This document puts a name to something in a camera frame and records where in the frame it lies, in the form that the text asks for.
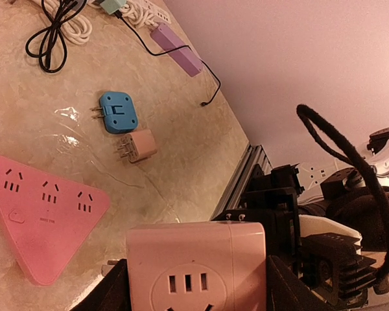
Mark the purple power strip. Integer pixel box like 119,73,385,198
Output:
150,23,203,77

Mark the pink triangular power socket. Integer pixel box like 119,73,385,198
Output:
0,155,110,286

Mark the small pink charger plug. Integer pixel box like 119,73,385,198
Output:
117,129,158,163

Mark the blue square plug adapter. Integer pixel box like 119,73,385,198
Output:
91,91,139,134

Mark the black usb cable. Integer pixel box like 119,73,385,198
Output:
25,0,88,74

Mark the white power cord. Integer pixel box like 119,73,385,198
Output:
32,0,94,46

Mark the mint green charger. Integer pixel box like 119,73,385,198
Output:
98,0,127,15

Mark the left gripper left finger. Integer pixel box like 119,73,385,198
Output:
71,259,132,311

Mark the pink cube socket adapter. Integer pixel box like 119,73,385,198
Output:
102,222,268,311

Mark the white power strip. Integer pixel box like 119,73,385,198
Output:
120,0,172,29

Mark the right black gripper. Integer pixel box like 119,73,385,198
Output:
220,165,376,305

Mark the aluminium front rail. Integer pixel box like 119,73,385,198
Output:
210,144,273,220

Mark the thin black cable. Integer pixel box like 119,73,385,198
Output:
115,9,222,108

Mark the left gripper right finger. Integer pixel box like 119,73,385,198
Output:
266,255,333,311

